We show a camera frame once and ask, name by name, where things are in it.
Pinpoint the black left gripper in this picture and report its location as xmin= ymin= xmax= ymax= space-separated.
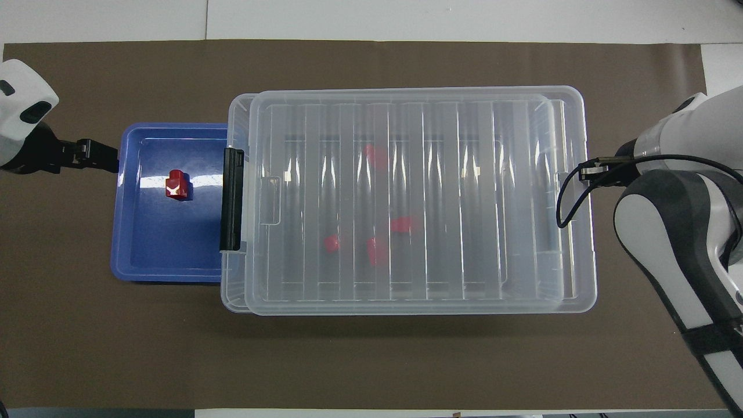
xmin=0 ymin=123 xmax=121 ymax=175

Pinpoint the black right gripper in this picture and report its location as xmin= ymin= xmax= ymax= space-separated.
xmin=580 ymin=154 xmax=643 ymax=188

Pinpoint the clear ribbed box lid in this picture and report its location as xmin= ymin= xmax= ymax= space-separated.
xmin=244 ymin=86 xmax=598 ymax=316

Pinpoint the blue plastic tray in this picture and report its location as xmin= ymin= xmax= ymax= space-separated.
xmin=110 ymin=122 xmax=229 ymax=284

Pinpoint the black box latch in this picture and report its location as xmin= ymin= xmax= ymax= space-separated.
xmin=219 ymin=147 xmax=245 ymax=253

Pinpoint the clear plastic storage box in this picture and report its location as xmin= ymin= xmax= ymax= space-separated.
xmin=220 ymin=92 xmax=568 ymax=315

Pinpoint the brown table mat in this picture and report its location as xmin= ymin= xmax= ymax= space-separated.
xmin=0 ymin=39 xmax=740 ymax=410

